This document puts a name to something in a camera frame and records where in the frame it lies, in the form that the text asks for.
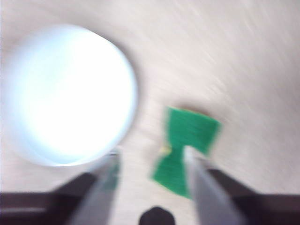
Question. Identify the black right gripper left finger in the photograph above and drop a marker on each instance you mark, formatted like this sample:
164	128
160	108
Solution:
77	201

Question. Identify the light blue round plate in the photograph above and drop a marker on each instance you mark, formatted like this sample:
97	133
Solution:
68	93

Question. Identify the yellow sponge with green pad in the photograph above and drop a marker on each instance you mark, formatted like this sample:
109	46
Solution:
189	131

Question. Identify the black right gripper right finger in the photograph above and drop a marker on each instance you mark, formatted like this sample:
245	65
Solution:
222	201

